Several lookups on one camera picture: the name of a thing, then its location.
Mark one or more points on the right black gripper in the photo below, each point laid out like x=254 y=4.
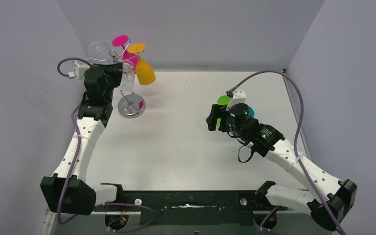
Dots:
x=216 y=117

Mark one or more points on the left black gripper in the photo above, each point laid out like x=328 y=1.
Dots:
x=115 y=71

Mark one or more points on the clear wine glass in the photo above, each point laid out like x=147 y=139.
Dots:
x=128 y=76
x=97 y=47

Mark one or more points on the green wine glass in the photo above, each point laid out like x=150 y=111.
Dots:
x=223 y=100

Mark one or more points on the blue wine glass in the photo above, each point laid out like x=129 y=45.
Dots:
x=251 y=111

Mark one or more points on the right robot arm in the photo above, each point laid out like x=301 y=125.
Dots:
x=325 y=198

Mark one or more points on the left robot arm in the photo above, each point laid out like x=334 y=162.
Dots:
x=66 y=190

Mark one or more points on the pink wine glass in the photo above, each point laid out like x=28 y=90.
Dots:
x=124 y=42

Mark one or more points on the orange wine glass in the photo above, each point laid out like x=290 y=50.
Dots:
x=144 y=70

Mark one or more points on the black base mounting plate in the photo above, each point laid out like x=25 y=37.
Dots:
x=191 y=207

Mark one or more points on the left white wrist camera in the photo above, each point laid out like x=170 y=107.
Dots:
x=78 y=70

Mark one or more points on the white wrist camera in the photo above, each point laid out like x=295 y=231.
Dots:
x=237 y=96
x=78 y=70

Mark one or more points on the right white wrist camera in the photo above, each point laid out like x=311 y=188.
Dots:
x=237 y=96

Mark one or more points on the chrome wire glass rack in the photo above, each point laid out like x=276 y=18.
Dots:
x=131 y=105

